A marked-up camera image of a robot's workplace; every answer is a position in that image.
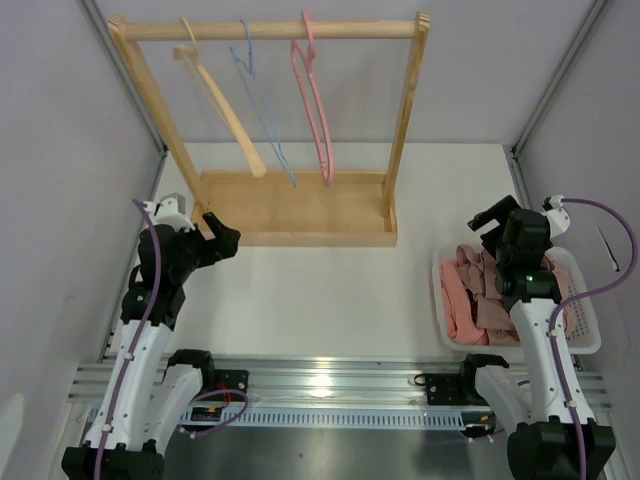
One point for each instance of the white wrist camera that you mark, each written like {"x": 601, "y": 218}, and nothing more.
{"x": 556, "y": 215}
{"x": 170, "y": 210}

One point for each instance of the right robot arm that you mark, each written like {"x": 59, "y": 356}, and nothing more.
{"x": 552, "y": 431}

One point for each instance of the salmon pink garment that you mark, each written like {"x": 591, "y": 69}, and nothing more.
{"x": 459, "y": 321}

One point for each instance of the dusty pink skirt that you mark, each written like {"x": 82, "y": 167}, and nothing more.
{"x": 477, "y": 270}

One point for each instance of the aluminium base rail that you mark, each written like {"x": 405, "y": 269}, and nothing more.
{"x": 323, "y": 382}

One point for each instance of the wooden clothes rack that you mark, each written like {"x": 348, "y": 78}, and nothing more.
{"x": 358, "y": 210}

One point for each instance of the pink plastic hanger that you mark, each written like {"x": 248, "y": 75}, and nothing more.
{"x": 302, "y": 66}

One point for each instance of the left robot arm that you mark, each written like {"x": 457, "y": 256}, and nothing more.
{"x": 135, "y": 423}

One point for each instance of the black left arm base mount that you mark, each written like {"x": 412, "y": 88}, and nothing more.
{"x": 220, "y": 377}

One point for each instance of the blue wire hanger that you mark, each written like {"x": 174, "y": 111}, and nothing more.
{"x": 260, "y": 103}

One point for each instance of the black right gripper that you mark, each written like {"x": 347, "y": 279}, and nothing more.
{"x": 498, "y": 212}

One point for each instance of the white plastic laundry basket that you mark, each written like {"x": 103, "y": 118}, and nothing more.
{"x": 584, "y": 337}

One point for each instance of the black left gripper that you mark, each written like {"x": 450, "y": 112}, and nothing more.
{"x": 224, "y": 244}

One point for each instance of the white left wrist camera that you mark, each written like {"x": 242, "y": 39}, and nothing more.
{"x": 170, "y": 210}

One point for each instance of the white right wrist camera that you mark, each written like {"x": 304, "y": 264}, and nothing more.
{"x": 556, "y": 215}

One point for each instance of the white slotted cable duct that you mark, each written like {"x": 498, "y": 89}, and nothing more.
{"x": 412, "y": 419}

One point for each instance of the cream plastic hanger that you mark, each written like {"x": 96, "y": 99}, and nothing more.
{"x": 189, "y": 56}

